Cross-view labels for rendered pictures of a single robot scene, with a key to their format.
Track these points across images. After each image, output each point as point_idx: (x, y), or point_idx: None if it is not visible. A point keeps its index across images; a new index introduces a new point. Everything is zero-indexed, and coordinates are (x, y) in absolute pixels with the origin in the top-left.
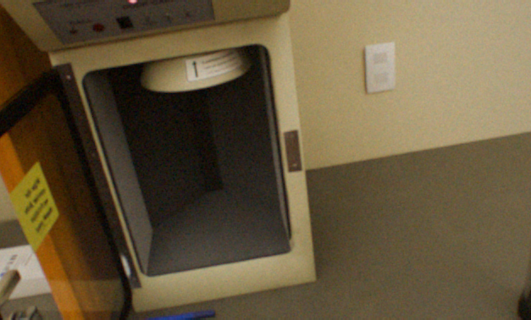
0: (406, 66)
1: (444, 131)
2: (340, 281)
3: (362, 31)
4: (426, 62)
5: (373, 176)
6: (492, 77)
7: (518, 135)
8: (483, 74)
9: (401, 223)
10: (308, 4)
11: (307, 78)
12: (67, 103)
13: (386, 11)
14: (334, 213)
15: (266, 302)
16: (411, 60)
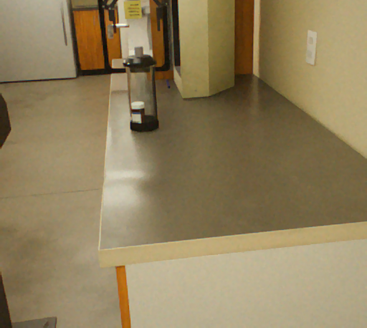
0: (320, 52)
1: (328, 114)
2: (180, 101)
3: (310, 19)
4: (326, 54)
5: (272, 106)
6: (349, 86)
7: (340, 142)
8: (345, 81)
9: (221, 109)
10: None
11: (294, 40)
12: None
13: (317, 9)
14: (233, 99)
15: (173, 93)
16: (322, 49)
